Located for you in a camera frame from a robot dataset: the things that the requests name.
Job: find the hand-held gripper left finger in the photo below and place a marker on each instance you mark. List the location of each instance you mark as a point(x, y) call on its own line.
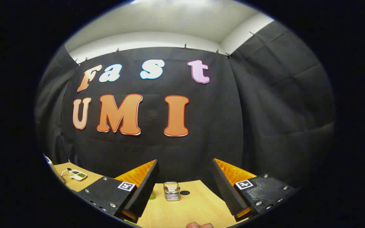
point(147, 186)

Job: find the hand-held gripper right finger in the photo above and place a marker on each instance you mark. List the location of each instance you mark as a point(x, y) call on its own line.
point(223, 186)

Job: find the green bottle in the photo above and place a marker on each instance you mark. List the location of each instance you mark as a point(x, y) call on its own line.
point(152, 196)

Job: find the white divided seasoning dish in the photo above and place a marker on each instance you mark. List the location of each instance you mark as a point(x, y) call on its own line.
point(74, 174)

